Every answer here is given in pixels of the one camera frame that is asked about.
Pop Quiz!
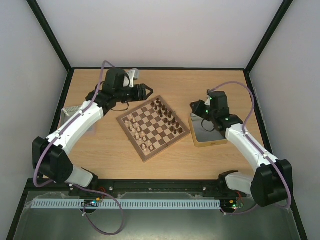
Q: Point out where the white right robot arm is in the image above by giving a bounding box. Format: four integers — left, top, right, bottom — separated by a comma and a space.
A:
190, 91, 293, 208

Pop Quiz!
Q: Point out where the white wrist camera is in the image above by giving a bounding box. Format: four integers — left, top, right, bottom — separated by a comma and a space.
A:
205, 89, 212, 107
123, 68, 140, 88

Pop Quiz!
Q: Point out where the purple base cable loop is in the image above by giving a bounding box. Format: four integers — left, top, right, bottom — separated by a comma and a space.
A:
72, 187, 125, 236

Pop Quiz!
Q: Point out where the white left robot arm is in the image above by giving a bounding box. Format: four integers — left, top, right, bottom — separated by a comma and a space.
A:
32, 67, 153, 188

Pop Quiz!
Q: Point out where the black aluminium frame rail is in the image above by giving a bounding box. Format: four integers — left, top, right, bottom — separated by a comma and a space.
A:
25, 178, 246, 200

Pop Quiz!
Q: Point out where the cream piece row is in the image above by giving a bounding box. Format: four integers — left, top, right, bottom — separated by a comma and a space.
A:
122, 114, 155, 155

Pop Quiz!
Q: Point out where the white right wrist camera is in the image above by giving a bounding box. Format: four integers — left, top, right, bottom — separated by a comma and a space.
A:
205, 89, 212, 107

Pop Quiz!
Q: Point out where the light blue cable duct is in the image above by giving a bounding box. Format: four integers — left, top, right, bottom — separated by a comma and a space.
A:
31, 199, 221, 210

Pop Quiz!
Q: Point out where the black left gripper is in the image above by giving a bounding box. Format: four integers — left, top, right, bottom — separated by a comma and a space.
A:
115, 83, 154, 103

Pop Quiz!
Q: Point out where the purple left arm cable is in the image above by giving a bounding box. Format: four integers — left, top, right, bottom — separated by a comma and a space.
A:
32, 59, 111, 188

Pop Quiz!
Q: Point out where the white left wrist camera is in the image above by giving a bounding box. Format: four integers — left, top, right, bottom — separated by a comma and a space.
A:
123, 68, 140, 88

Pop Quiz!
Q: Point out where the wooden chess board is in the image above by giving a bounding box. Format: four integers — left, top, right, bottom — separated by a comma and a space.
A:
117, 95, 190, 162

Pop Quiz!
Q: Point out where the dark chess piece row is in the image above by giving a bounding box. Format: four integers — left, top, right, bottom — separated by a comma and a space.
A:
147, 97, 190, 140

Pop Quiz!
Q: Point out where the silver metal tin box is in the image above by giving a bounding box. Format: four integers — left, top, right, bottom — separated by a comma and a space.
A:
188, 113, 228, 148

